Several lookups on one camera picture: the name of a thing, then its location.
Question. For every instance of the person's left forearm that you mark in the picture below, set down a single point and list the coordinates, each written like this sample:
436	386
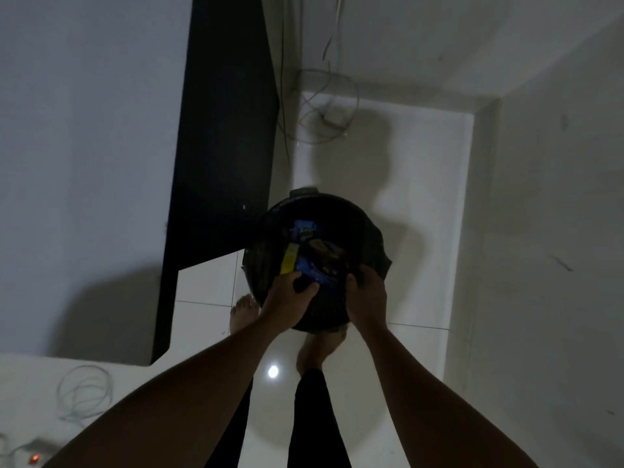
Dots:
185	404

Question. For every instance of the person's right forearm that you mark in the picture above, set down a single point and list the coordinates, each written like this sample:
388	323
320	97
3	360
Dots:
439	409

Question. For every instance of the person's leg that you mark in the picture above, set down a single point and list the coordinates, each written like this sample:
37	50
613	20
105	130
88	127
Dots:
314	424
234	433

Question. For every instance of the black round bin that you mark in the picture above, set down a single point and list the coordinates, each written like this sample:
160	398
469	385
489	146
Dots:
273	238

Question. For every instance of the blue biscuit packet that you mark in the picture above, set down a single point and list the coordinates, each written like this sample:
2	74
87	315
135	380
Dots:
322	272

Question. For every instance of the white power adapter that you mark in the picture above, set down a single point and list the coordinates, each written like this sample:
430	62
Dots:
333	117

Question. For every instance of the yellow snack box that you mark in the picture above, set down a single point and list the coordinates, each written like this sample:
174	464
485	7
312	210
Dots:
288	258

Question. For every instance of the device with red light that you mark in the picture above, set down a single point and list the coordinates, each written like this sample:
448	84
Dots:
34	457

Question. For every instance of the person's right leg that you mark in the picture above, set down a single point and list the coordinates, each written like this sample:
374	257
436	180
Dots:
314	424

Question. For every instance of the person's left leg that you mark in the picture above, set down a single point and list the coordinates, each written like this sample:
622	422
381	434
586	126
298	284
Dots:
234	433

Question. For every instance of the black desk panel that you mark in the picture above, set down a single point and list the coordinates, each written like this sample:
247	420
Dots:
219	141

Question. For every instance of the person's right foot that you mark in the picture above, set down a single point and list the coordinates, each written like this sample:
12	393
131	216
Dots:
317	348

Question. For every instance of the person's right hand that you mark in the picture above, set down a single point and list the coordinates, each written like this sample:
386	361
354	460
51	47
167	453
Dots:
368	302

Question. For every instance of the person's left hand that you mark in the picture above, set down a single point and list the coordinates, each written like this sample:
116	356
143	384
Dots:
285	302

